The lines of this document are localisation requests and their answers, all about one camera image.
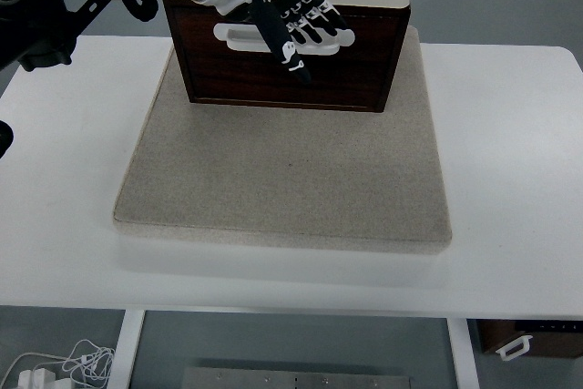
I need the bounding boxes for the brown wooden drawer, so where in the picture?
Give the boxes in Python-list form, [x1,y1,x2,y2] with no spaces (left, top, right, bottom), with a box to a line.
[162,0,408,114]

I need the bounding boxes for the beige stone platform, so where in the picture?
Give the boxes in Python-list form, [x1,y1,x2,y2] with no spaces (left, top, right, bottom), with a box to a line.
[113,27,452,253]

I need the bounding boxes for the white table leg left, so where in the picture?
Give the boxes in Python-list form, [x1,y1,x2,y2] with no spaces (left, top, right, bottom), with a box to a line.
[107,310,146,389]

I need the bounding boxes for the white table leg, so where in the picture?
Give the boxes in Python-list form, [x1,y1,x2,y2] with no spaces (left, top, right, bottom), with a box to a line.
[446,318,480,389]
[107,310,146,389]

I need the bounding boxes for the white table leg right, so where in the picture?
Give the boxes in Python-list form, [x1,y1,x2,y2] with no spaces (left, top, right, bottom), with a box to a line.
[446,318,480,389]

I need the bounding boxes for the white power adapter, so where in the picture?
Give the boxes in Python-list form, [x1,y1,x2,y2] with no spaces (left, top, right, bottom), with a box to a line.
[17,368,56,389]

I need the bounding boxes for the white drawer handle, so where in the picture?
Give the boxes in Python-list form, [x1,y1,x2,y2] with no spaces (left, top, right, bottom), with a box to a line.
[213,23,355,56]

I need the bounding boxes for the brown box with white handle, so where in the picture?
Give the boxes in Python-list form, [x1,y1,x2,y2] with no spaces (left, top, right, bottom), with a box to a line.
[476,319,582,362]

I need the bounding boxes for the white cable on floor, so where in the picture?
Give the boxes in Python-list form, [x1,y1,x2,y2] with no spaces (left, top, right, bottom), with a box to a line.
[0,339,117,389]

